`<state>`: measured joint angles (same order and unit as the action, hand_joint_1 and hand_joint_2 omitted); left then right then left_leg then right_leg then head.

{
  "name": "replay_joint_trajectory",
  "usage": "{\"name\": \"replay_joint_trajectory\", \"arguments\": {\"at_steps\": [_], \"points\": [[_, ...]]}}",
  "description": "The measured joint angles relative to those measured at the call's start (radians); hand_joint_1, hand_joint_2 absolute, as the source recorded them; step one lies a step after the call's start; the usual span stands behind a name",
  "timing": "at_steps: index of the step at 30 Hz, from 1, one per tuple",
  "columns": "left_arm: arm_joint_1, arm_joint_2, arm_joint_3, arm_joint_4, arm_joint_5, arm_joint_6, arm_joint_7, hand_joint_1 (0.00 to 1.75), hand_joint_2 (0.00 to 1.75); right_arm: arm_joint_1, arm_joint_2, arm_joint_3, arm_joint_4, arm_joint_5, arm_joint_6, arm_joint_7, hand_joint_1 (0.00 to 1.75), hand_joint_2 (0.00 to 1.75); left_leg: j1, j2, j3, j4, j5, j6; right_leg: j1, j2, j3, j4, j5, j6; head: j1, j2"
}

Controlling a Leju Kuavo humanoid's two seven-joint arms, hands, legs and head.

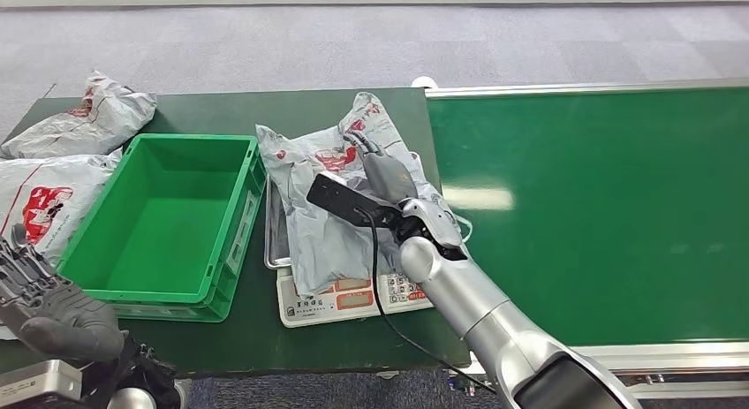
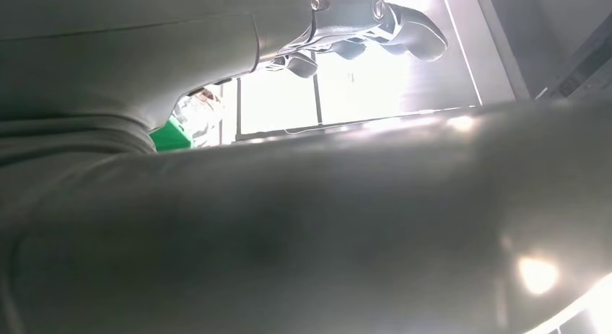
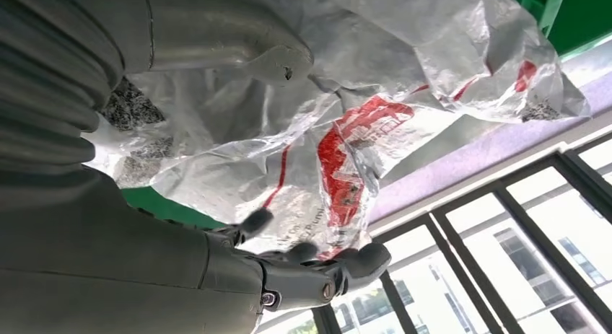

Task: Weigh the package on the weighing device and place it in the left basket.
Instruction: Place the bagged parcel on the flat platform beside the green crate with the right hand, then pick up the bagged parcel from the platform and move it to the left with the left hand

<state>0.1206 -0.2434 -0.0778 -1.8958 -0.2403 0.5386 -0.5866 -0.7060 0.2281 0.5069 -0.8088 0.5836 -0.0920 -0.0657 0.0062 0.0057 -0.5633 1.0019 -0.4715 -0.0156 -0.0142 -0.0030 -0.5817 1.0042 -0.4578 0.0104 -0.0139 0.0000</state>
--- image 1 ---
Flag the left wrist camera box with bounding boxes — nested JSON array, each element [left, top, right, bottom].
[[0, 359, 84, 409]]

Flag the grey courier bag, red lines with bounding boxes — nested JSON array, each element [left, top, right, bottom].
[[0, 71, 158, 161]]

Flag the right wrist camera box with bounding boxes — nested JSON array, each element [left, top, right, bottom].
[[306, 171, 402, 230]]

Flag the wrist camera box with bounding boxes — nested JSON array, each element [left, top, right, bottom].
[[0, 359, 84, 409], [306, 171, 402, 230]]

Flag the steel weighing tray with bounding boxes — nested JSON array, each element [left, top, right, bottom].
[[263, 151, 474, 271]]

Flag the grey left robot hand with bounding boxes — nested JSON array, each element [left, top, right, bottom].
[[0, 223, 125, 364]]

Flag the green plastic basket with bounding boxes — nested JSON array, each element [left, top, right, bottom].
[[57, 133, 268, 324]]

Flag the grey courier bag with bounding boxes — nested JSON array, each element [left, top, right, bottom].
[[0, 71, 158, 161], [255, 91, 465, 299], [0, 148, 123, 341]]

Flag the white electronic weighing scale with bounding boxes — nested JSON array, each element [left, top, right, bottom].
[[275, 265, 437, 329]]

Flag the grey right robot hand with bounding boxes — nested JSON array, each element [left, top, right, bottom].
[[344, 131, 420, 206]]

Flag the black camera cable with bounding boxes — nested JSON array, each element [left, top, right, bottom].
[[353, 207, 498, 396]]

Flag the grey courier bag, large red logo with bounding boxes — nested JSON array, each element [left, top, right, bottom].
[[0, 148, 123, 341]]

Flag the green conveyor belt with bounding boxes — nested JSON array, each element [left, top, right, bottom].
[[424, 77, 749, 400]]

